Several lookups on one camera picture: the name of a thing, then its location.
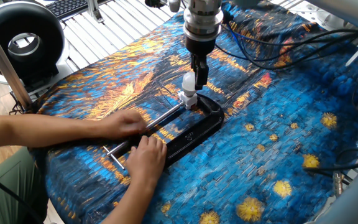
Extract black C-clamp with silver screw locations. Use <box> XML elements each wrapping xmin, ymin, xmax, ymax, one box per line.
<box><xmin>103</xmin><ymin>93</ymin><xmax>226</xmax><ymax>170</ymax></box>

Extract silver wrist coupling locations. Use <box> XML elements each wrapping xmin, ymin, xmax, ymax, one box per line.
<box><xmin>182</xmin><ymin>0</ymin><xmax>225</xmax><ymax>42</ymax></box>

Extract white wrist mount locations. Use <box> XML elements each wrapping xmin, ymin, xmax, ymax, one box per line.
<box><xmin>168</xmin><ymin>0</ymin><xmax>183</xmax><ymax>13</ymax></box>

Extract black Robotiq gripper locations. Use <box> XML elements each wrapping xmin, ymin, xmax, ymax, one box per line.
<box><xmin>184</xmin><ymin>35</ymin><xmax>216</xmax><ymax>91</ymax></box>

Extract person's left forearm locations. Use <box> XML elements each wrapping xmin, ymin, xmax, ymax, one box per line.
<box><xmin>0</xmin><ymin>113</ymin><xmax>105</xmax><ymax>151</ymax></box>

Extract person's right forearm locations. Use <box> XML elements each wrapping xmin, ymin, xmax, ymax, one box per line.
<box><xmin>101</xmin><ymin>177</ymin><xmax>155</xmax><ymax>224</ymax></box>

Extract thick black cable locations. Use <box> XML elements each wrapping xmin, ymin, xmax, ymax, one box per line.
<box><xmin>303</xmin><ymin>147</ymin><xmax>358</xmax><ymax>175</ymax></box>

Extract thin black cable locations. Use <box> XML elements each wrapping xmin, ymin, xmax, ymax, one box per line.
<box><xmin>0</xmin><ymin>164</ymin><xmax>43</xmax><ymax>224</ymax></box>

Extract aluminium bracket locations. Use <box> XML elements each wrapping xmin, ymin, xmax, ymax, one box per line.
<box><xmin>85</xmin><ymin>0</ymin><xmax>105</xmax><ymax>23</ymax></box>

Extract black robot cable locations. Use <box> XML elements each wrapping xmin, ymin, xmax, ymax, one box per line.
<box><xmin>214</xmin><ymin>9</ymin><xmax>358</xmax><ymax>110</ymax></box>

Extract black keyboard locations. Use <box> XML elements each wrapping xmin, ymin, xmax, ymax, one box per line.
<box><xmin>45</xmin><ymin>0</ymin><xmax>111</xmax><ymax>19</ymax></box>

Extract green trousers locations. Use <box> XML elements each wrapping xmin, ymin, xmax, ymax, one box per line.
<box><xmin>0</xmin><ymin>147</ymin><xmax>48</xmax><ymax>224</ymax></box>

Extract silver metal plug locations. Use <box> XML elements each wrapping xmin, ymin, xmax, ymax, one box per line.
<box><xmin>333</xmin><ymin>171</ymin><xmax>344</xmax><ymax>197</ymax></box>

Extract person's left hand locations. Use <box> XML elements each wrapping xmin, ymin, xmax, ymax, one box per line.
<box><xmin>98</xmin><ymin>108</ymin><xmax>148</xmax><ymax>141</ymax></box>

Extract aluminium frame post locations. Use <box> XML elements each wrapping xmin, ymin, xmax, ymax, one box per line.
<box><xmin>0</xmin><ymin>14</ymin><xmax>34</xmax><ymax>111</ymax></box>

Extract person's right hand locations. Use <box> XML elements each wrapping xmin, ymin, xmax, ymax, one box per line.
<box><xmin>125</xmin><ymin>136</ymin><xmax>168</xmax><ymax>187</ymax></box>

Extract silver cylinder base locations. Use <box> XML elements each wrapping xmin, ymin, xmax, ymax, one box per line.
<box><xmin>317</xmin><ymin>12</ymin><xmax>351</xmax><ymax>32</ymax></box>

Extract black round knob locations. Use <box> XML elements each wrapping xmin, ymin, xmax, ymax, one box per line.
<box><xmin>144</xmin><ymin>0</ymin><xmax>168</xmax><ymax>9</ymax></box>

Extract white light bulb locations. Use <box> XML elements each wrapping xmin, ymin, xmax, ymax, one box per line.
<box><xmin>181</xmin><ymin>71</ymin><xmax>197</xmax><ymax>98</ymax></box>

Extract black wire tangle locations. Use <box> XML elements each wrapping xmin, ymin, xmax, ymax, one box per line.
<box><xmin>8</xmin><ymin>93</ymin><xmax>27</xmax><ymax>116</ymax></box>

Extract white lamp socket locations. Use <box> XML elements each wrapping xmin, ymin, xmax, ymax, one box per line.
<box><xmin>178</xmin><ymin>90</ymin><xmax>198</xmax><ymax>110</ymax></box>

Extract starry night painting tablecloth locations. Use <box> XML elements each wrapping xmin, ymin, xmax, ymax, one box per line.
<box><xmin>25</xmin><ymin>0</ymin><xmax>358</xmax><ymax>224</ymax></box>

